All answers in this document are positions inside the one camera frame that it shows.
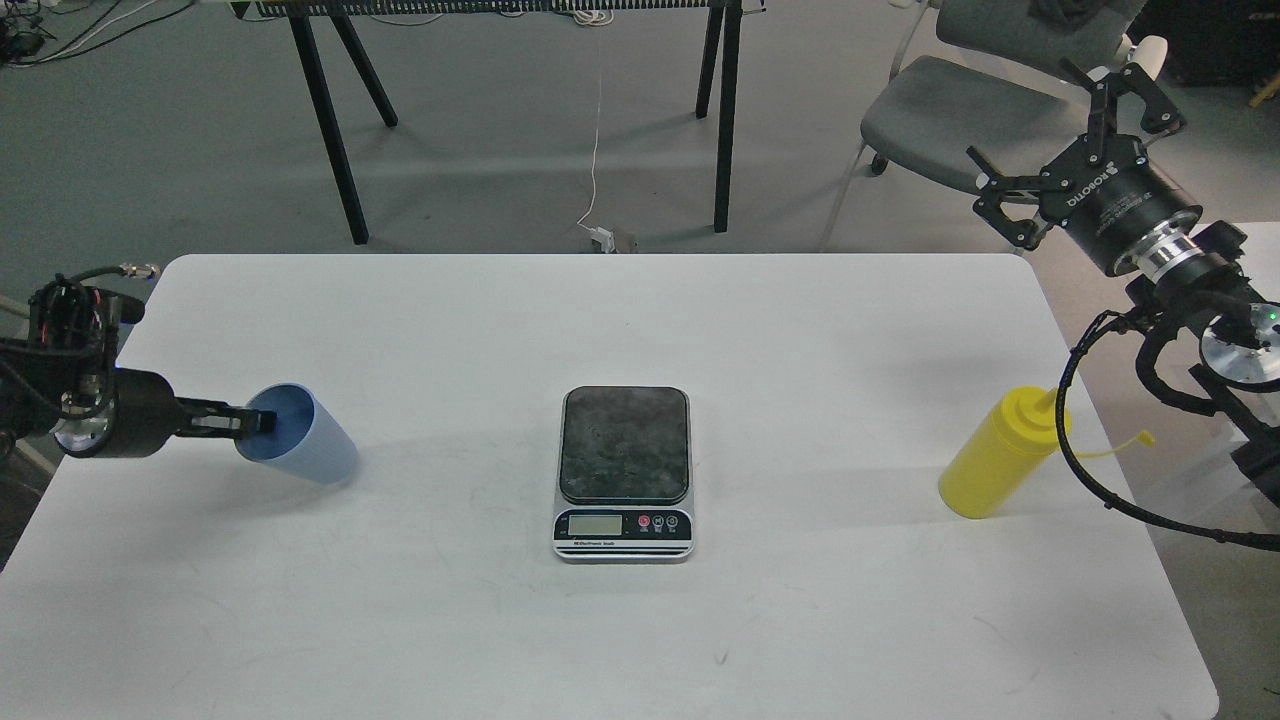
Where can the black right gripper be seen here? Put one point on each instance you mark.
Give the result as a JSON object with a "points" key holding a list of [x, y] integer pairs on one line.
{"points": [[1115, 205]]}

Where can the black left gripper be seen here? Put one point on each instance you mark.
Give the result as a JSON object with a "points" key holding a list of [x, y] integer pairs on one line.
{"points": [[143, 414]]}

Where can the blue ribbed plastic cup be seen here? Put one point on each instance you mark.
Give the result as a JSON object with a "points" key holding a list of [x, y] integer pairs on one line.
{"points": [[306, 441]]}

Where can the yellow squeeze bottle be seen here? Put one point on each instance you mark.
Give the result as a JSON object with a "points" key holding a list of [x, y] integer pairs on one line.
{"points": [[1006, 450]]}

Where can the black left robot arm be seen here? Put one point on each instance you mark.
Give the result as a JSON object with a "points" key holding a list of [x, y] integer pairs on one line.
{"points": [[62, 379]]}

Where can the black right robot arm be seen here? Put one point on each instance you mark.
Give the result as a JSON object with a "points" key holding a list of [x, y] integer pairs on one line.
{"points": [[1208, 335]]}

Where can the digital kitchen scale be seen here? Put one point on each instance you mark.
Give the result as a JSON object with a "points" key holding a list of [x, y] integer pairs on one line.
{"points": [[624, 477]]}

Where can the grey office chair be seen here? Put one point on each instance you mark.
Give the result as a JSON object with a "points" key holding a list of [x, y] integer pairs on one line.
{"points": [[933, 109]]}

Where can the white side table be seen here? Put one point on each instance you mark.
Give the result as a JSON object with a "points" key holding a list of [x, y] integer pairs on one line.
{"points": [[1260, 260]]}

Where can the white power adapter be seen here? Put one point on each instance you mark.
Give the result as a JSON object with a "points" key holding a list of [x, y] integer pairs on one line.
{"points": [[612, 241]]}

